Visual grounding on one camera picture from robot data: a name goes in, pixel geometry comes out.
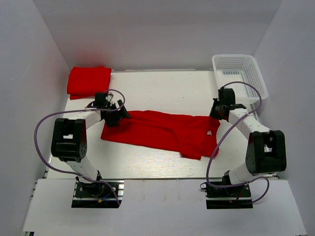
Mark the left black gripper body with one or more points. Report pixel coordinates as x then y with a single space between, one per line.
112 117

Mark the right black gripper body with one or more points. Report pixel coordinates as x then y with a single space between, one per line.
215 111

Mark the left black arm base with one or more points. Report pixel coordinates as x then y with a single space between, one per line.
97 195

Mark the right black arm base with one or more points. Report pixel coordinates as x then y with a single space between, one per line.
237 197

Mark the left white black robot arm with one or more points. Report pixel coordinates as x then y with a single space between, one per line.
69 141

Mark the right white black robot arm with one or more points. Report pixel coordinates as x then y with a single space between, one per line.
266 150

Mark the folded red t shirt stack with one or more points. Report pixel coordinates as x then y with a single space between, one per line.
87 81

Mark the white plastic basket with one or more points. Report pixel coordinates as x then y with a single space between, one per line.
244 74

